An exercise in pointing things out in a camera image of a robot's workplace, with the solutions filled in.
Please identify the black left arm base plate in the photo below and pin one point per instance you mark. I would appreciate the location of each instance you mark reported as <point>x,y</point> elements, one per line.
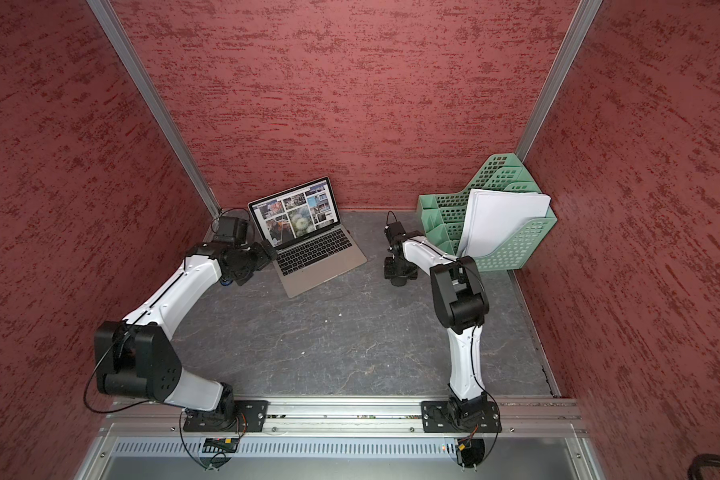
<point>246,416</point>

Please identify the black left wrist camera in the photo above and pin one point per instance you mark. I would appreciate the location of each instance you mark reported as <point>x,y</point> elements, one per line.
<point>232,230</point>

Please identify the green circuit board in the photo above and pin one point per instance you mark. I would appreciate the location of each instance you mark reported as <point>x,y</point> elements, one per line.
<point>220,445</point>

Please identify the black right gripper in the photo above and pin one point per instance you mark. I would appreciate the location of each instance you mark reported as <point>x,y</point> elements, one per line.
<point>389,270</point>

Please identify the white paper stack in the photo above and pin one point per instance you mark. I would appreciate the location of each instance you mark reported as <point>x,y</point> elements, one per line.
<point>492,217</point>

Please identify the right aluminium corner post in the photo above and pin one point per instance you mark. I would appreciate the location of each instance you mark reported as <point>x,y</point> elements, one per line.
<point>580,24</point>

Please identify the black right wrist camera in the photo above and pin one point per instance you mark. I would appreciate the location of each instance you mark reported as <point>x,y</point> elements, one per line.
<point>394,232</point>

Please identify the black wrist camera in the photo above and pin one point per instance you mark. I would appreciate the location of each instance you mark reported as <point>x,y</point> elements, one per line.
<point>232,230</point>
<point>394,232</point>

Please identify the aluminium front rail frame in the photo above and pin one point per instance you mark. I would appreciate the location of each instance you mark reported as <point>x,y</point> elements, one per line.
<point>381,428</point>

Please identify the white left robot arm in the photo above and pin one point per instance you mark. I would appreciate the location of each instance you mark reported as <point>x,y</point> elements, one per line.
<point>135,357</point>

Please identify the aluminium corner post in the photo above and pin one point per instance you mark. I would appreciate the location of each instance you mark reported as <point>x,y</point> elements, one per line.
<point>580,24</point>
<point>112,27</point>

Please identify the silver laptop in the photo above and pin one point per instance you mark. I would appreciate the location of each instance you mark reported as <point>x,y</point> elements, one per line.
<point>304,227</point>

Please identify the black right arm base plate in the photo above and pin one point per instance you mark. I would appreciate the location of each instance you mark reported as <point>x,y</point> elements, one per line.
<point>480,415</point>

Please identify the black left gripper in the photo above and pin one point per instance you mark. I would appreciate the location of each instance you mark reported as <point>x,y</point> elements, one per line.
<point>263,259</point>

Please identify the left aluminium corner post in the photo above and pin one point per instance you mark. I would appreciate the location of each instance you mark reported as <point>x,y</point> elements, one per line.
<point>112,27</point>

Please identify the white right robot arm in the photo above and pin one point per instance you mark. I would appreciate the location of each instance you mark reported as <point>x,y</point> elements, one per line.
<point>461,306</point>

